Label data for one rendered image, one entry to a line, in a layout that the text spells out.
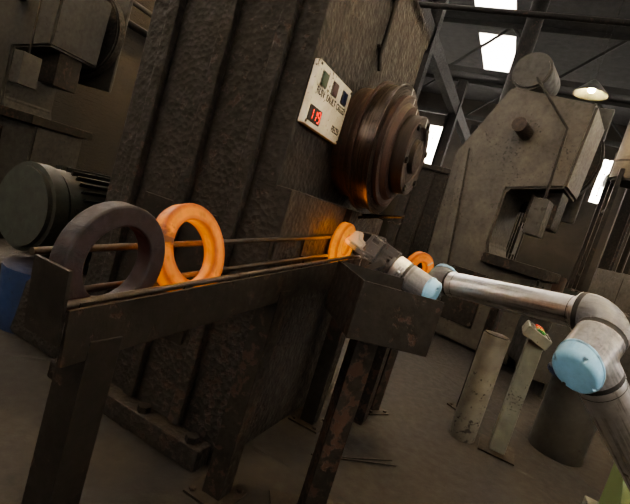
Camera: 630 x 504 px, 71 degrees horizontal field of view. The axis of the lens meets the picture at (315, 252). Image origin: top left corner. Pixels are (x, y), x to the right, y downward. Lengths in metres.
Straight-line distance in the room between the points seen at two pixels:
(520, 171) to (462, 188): 0.51
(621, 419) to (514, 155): 3.27
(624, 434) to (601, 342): 0.24
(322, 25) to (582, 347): 1.05
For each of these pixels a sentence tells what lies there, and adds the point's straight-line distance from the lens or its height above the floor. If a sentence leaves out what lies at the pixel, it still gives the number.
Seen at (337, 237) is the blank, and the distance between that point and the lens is 1.49.
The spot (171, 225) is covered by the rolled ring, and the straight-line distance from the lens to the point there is 0.86.
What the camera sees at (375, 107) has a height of 1.21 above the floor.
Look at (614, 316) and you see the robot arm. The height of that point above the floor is 0.80.
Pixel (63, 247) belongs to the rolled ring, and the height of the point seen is 0.70.
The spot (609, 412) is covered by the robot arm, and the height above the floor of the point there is 0.58.
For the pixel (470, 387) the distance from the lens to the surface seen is 2.25.
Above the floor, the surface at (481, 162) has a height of 1.66.
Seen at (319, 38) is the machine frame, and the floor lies 1.29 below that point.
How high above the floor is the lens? 0.85
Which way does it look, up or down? 6 degrees down
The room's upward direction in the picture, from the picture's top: 17 degrees clockwise
